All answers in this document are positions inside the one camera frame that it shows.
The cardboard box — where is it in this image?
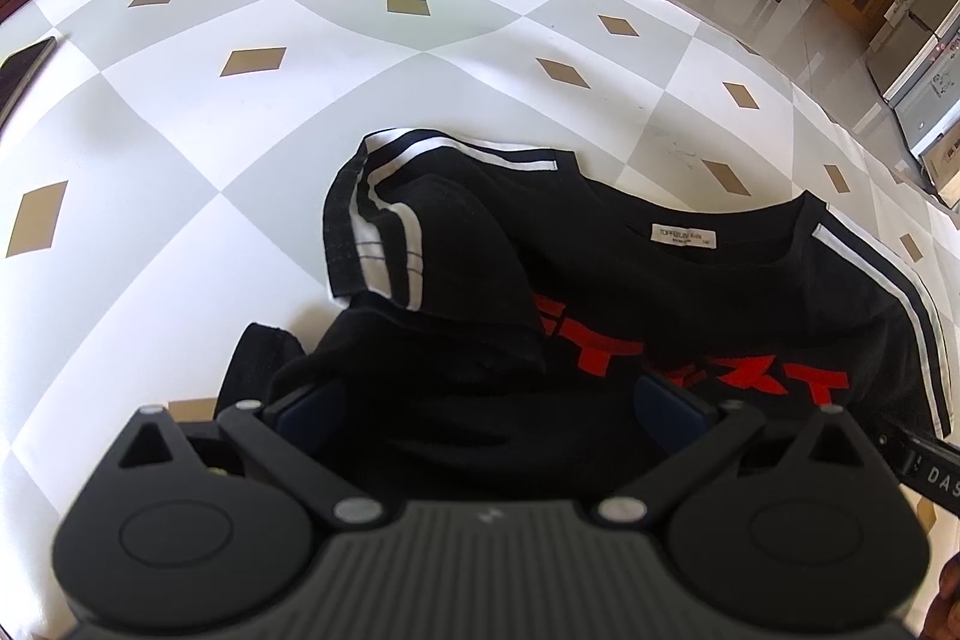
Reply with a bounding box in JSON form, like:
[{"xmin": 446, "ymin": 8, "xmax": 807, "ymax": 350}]
[{"xmin": 921, "ymin": 126, "xmax": 960, "ymax": 208}]

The checkered diamond tablecloth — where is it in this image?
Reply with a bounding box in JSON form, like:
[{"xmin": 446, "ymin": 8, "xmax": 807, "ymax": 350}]
[{"xmin": 2, "ymin": 0, "xmax": 958, "ymax": 638}]

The smartphone on table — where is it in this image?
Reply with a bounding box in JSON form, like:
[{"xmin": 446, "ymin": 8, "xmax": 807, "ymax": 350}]
[{"xmin": 0, "ymin": 37, "xmax": 57, "ymax": 124}]

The silver refrigerator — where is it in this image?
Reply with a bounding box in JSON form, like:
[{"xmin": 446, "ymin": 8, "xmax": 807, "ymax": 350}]
[{"xmin": 866, "ymin": 0, "xmax": 958, "ymax": 107}]

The black jacket with white stripes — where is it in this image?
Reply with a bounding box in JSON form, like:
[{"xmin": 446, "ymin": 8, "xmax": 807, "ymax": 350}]
[{"xmin": 218, "ymin": 130, "xmax": 953, "ymax": 500}]

